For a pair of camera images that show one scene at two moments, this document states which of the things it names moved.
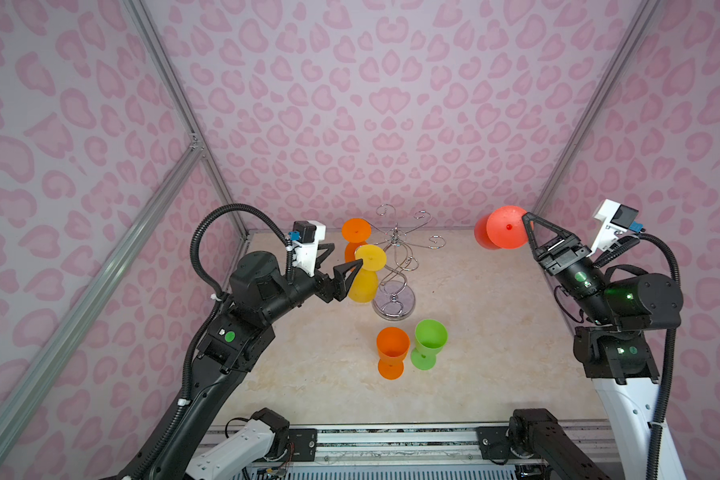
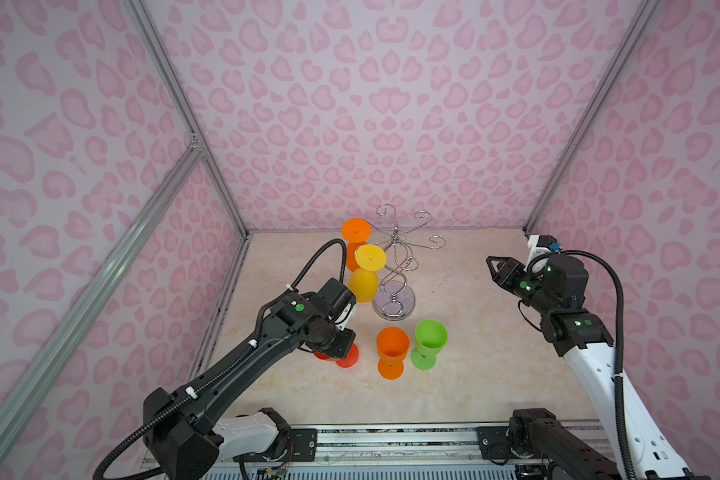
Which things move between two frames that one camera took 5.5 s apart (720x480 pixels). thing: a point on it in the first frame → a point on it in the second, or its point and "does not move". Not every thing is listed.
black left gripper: (339, 287) → (343, 348)
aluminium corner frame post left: (171, 81) does not move
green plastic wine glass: (430, 338) does not move
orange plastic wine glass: (356, 232) does not move
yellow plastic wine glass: (373, 258) does not move
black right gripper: (565, 251) → (506, 275)
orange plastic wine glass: (393, 344) does not move
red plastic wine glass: (501, 228) → (348, 361)
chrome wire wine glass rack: (395, 298) does not move
